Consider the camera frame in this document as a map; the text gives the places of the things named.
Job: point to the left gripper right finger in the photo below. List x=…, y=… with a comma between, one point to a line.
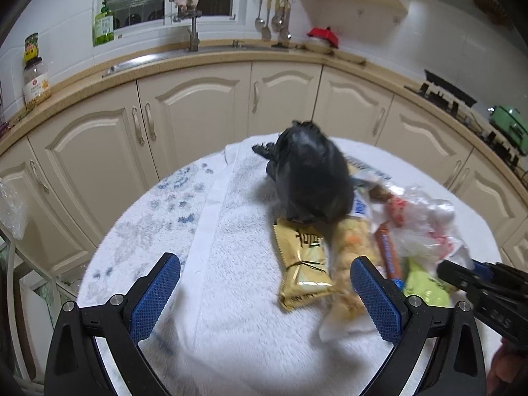
x=380, y=298

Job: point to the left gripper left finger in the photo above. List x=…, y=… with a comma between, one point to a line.
x=150, y=294

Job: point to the green snack wrapper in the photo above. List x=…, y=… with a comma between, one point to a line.
x=421, y=284

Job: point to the clear snack bag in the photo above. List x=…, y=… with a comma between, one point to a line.
x=352, y=238

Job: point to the brown blue chocolate bar wrapper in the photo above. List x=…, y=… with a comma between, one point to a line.
x=389, y=256

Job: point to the gold snack packet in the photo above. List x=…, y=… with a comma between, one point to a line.
x=305, y=278

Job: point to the black trash bag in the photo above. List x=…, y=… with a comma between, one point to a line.
x=310, y=174

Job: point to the clear plastic bag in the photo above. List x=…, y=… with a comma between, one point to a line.
x=422, y=227

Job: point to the cream kitchen cabinets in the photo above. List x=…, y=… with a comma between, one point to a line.
x=85, y=158

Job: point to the kitchen faucet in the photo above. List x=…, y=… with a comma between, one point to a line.
x=188, y=10

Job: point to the right hand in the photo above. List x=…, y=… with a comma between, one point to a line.
x=505, y=365

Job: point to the white towel table cover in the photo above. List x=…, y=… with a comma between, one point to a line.
x=223, y=331

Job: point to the green electric cooker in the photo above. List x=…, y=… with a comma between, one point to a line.
x=512, y=126

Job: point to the gas stove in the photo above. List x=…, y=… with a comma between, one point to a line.
x=459, y=105

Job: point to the steel sink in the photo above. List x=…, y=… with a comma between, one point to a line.
x=234, y=46

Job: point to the clear jar yellow contents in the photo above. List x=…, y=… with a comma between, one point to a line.
x=36, y=84

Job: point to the green bottle on sill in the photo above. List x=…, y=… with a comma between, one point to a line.
x=104, y=26

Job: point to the hanging utensils rack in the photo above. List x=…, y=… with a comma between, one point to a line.
x=273, y=18

